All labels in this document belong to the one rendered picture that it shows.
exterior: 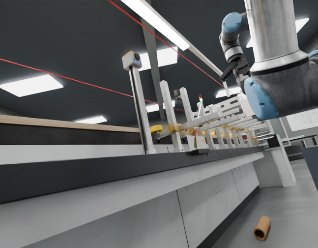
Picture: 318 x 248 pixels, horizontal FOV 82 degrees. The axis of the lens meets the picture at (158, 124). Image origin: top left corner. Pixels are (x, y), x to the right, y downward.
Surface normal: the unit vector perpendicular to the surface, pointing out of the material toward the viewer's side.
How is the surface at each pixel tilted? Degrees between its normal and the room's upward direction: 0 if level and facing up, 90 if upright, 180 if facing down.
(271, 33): 117
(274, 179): 90
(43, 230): 90
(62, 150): 90
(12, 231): 90
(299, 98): 125
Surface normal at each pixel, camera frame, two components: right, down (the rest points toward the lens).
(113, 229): 0.77, -0.31
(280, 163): -0.61, -0.08
